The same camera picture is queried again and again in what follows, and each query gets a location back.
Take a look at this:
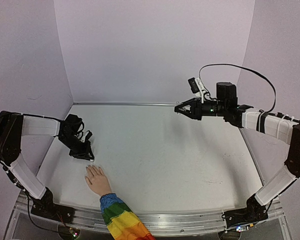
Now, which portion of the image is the black right camera cable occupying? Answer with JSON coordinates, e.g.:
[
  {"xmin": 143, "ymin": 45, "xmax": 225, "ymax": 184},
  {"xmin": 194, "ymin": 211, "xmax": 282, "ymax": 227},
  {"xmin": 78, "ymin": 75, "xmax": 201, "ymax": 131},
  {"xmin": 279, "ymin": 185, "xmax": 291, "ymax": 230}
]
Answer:
[{"xmin": 199, "ymin": 63, "xmax": 277, "ymax": 113}]

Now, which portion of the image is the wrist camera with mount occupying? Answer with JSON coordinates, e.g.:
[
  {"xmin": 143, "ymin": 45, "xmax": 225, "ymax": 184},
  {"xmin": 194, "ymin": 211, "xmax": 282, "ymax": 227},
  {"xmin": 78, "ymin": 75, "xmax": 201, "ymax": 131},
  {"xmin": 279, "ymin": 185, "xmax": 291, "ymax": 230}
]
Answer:
[
  {"xmin": 79, "ymin": 130, "xmax": 93, "ymax": 143},
  {"xmin": 187, "ymin": 77, "xmax": 210, "ymax": 104}
]

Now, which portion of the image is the rainbow striped sleeve forearm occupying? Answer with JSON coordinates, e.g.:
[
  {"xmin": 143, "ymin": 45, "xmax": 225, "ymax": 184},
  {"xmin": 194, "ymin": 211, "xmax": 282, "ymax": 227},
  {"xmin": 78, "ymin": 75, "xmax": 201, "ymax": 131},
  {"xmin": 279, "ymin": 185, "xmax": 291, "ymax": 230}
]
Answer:
[{"xmin": 100, "ymin": 193, "xmax": 154, "ymax": 240}]

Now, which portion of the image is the aluminium front frame rail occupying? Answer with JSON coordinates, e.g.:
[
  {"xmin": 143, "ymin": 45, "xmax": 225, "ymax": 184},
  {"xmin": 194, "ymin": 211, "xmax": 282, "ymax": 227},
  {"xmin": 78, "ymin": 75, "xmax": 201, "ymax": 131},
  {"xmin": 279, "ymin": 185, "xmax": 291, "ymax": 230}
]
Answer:
[{"xmin": 13, "ymin": 194, "xmax": 286, "ymax": 233}]

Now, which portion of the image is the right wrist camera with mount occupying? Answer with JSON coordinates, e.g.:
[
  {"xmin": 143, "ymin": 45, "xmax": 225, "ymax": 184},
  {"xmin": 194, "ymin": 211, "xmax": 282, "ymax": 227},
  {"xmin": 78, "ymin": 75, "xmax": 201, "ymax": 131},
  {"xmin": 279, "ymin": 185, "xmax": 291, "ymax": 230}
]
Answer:
[{"xmin": 187, "ymin": 77, "xmax": 210, "ymax": 104}]

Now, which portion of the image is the aluminium table edge rail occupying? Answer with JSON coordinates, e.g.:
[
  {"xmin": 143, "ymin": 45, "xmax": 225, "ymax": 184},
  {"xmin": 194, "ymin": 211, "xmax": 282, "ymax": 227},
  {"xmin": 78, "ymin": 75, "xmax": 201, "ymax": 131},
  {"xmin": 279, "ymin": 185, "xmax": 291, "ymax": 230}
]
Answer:
[{"xmin": 72, "ymin": 101, "xmax": 179, "ymax": 107}]

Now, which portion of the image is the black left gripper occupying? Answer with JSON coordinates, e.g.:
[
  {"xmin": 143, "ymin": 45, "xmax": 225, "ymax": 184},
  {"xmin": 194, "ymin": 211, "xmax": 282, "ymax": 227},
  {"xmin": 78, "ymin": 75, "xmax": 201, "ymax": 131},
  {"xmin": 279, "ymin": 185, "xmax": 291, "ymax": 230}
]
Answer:
[{"xmin": 58, "ymin": 134, "xmax": 95, "ymax": 160}]

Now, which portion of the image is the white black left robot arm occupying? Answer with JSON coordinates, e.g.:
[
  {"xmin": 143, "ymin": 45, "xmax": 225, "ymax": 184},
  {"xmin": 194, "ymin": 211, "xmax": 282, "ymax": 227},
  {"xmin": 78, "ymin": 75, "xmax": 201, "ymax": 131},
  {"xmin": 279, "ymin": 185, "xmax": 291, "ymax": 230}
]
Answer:
[{"xmin": 0, "ymin": 110, "xmax": 95, "ymax": 224}]

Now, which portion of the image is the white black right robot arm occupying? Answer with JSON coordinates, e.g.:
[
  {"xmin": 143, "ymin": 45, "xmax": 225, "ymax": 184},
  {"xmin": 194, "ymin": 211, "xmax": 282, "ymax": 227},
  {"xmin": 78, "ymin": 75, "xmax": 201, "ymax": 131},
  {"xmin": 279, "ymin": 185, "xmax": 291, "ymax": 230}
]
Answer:
[{"xmin": 174, "ymin": 78, "xmax": 300, "ymax": 228}]

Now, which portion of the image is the clear nail polish bottle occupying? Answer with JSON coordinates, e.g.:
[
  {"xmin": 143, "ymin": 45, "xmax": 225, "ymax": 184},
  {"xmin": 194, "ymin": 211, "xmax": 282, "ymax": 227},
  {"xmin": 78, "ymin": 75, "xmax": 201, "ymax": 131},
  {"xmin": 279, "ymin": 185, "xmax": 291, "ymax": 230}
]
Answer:
[{"xmin": 174, "ymin": 101, "xmax": 191, "ymax": 115}]

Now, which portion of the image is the mannequin hand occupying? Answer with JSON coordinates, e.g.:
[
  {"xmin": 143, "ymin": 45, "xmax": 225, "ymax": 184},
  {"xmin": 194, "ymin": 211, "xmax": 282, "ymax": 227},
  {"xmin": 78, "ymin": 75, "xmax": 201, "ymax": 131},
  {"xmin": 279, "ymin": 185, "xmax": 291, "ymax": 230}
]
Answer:
[{"xmin": 84, "ymin": 165, "xmax": 113, "ymax": 197}]

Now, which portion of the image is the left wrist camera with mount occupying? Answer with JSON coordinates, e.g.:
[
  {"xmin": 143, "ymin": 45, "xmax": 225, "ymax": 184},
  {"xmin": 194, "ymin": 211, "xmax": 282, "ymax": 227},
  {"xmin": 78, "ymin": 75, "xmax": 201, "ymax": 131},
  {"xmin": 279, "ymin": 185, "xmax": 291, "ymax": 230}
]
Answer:
[{"xmin": 79, "ymin": 130, "xmax": 93, "ymax": 143}]

